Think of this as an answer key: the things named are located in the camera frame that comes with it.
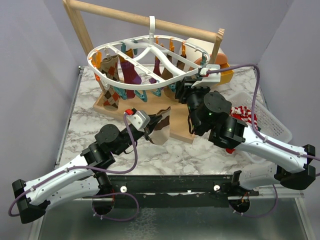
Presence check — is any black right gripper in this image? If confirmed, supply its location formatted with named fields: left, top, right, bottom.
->
left=174, top=76, right=211, bottom=133

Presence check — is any toy drawer cabinet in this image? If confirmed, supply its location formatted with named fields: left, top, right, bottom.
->
left=186, top=37, right=234, bottom=86

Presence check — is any white plastic basket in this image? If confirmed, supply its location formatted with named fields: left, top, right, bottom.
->
left=226, top=91, right=293, bottom=143

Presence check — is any maroon striped sock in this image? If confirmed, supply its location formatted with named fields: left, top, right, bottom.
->
left=119, top=48, right=142, bottom=99
left=149, top=57, right=162, bottom=84

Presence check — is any teal clothespin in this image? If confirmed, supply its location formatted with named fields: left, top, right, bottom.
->
left=134, top=90, right=148, bottom=103
left=150, top=88, right=162, bottom=97

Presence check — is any orange clothespin holding socks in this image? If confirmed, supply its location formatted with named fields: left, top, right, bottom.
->
left=169, top=37, right=175, bottom=52

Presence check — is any argyle patterned sock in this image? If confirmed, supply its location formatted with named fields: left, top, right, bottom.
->
left=99, top=55, right=121, bottom=112

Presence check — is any red white striped sock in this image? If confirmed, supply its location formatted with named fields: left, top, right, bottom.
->
left=230, top=105, right=259, bottom=130

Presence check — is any white oval clip hanger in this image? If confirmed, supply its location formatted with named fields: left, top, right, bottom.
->
left=87, top=16, right=211, bottom=91

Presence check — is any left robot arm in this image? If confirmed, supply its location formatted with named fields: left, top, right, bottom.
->
left=8, top=109, right=161, bottom=224

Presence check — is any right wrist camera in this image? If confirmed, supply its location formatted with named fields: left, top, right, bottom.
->
left=191, top=64, right=221, bottom=88

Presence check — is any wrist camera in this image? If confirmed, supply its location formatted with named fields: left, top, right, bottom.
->
left=124, top=109, right=151, bottom=132
left=191, top=64, right=221, bottom=88

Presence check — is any wooden hanger rack stand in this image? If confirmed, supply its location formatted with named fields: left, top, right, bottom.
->
left=63, top=0, right=221, bottom=143

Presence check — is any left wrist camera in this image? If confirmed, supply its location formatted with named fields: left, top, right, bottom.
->
left=124, top=109, right=151, bottom=132

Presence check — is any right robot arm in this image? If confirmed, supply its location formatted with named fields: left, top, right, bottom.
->
left=175, top=77, right=316, bottom=196

